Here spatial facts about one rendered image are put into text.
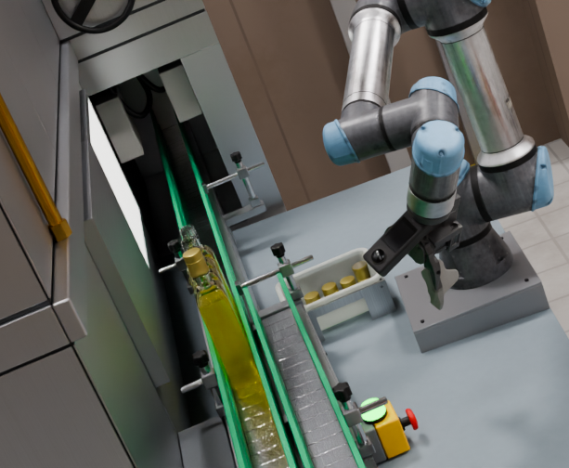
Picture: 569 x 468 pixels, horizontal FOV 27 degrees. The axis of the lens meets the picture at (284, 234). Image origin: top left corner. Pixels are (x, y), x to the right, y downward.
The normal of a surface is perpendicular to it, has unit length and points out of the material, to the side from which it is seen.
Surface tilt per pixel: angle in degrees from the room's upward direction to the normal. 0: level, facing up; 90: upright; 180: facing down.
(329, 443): 0
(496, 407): 0
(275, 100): 90
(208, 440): 0
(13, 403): 90
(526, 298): 90
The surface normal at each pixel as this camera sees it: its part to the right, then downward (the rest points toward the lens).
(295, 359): -0.35, -0.85
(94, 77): 0.17, 0.36
